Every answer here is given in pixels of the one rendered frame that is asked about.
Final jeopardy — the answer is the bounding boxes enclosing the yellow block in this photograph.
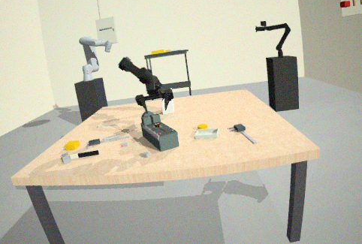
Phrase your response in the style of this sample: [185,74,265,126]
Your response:
[65,140,80,150]

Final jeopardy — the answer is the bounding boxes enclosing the yellow cylinder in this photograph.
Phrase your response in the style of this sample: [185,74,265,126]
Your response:
[198,124,208,129]

